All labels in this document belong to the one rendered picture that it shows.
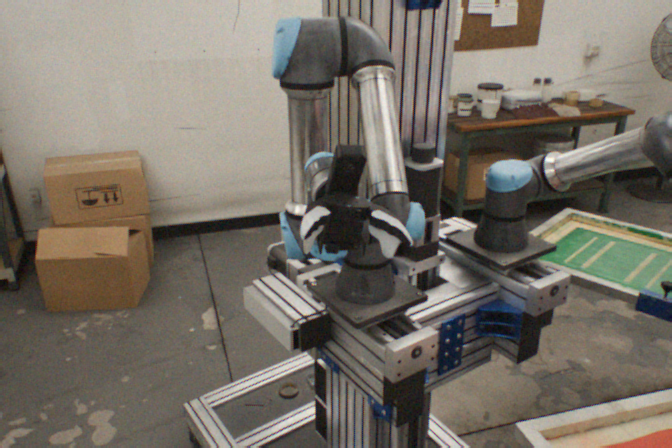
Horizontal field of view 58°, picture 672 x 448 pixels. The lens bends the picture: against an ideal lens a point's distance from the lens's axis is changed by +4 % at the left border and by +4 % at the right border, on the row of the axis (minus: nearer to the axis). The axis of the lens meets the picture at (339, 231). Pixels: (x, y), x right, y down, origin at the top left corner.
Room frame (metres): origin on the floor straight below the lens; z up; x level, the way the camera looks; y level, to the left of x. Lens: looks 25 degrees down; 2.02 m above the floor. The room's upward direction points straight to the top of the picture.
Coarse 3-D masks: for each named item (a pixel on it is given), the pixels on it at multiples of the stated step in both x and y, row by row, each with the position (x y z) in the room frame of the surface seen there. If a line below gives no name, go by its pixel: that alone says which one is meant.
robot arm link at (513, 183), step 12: (492, 168) 1.58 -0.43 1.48; (504, 168) 1.57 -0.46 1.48; (516, 168) 1.56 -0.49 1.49; (528, 168) 1.55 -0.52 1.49; (492, 180) 1.55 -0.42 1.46; (504, 180) 1.52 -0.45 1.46; (516, 180) 1.52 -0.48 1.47; (528, 180) 1.53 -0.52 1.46; (540, 180) 1.58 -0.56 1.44; (492, 192) 1.54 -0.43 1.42; (504, 192) 1.52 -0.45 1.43; (516, 192) 1.52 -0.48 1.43; (528, 192) 1.54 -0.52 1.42; (492, 204) 1.54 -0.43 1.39; (504, 204) 1.52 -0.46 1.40; (516, 204) 1.52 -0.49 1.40; (504, 216) 1.52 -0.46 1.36; (516, 216) 1.52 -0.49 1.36
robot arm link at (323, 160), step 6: (312, 156) 1.05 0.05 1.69; (318, 156) 1.03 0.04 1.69; (324, 156) 1.02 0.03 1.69; (330, 156) 1.02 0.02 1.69; (312, 162) 1.02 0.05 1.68; (318, 162) 1.00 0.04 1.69; (324, 162) 0.99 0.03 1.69; (330, 162) 0.99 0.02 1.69; (306, 168) 1.02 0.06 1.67; (312, 168) 0.99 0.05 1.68; (318, 168) 0.97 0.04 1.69; (324, 168) 0.96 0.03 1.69; (306, 174) 1.01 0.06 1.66; (312, 174) 0.97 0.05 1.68; (306, 180) 1.03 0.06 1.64; (312, 180) 0.95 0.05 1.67; (312, 198) 0.98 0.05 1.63
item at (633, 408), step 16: (624, 400) 1.21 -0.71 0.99; (640, 400) 1.21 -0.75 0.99; (656, 400) 1.21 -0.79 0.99; (544, 416) 1.14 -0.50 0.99; (560, 416) 1.15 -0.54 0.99; (576, 416) 1.15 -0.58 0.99; (592, 416) 1.15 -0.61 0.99; (608, 416) 1.15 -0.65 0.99; (624, 416) 1.17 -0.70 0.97; (640, 416) 1.18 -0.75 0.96; (528, 432) 1.09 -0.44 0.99; (544, 432) 1.10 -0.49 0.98; (560, 432) 1.11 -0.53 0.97; (576, 432) 1.13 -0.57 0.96
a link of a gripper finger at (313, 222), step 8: (320, 208) 0.79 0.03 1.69; (304, 216) 0.76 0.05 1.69; (312, 216) 0.76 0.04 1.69; (320, 216) 0.76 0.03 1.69; (328, 216) 0.77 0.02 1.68; (304, 224) 0.73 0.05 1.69; (312, 224) 0.73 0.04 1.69; (320, 224) 0.76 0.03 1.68; (304, 232) 0.71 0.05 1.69; (312, 232) 0.73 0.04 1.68; (304, 240) 0.74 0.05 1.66; (312, 240) 0.76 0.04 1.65; (304, 248) 0.74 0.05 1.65
